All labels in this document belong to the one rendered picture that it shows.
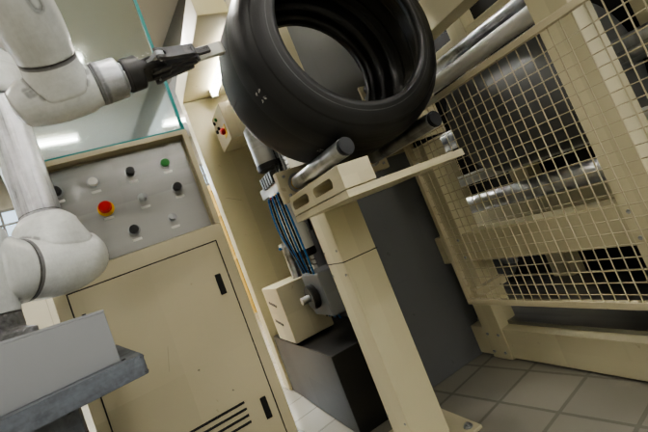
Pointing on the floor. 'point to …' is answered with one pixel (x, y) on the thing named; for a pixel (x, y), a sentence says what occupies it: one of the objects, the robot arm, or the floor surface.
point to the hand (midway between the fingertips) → (208, 51)
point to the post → (358, 272)
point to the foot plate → (460, 422)
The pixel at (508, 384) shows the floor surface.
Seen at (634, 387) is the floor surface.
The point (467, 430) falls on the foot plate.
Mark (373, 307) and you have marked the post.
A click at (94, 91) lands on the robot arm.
